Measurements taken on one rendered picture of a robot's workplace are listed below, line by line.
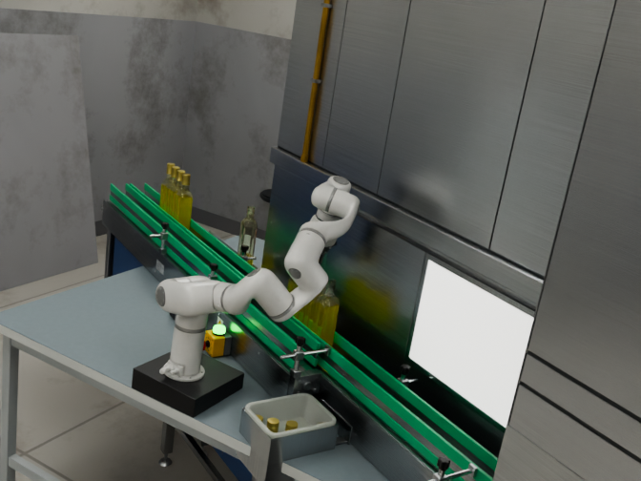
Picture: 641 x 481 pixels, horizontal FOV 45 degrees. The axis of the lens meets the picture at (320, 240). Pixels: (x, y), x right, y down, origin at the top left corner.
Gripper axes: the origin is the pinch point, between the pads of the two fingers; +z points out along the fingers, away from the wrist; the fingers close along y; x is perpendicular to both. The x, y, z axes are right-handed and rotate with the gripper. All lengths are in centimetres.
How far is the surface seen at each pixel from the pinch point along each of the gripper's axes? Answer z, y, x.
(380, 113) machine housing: -46.3, -14.9, -10.2
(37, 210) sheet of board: 145, 10, -253
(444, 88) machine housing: -65, -14, 12
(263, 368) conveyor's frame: 33.0, 15.6, 12.8
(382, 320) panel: 5.6, -11.5, 26.6
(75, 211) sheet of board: 153, -17, -264
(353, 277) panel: 3.2, -11.8, 7.8
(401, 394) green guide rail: 10, -2, 52
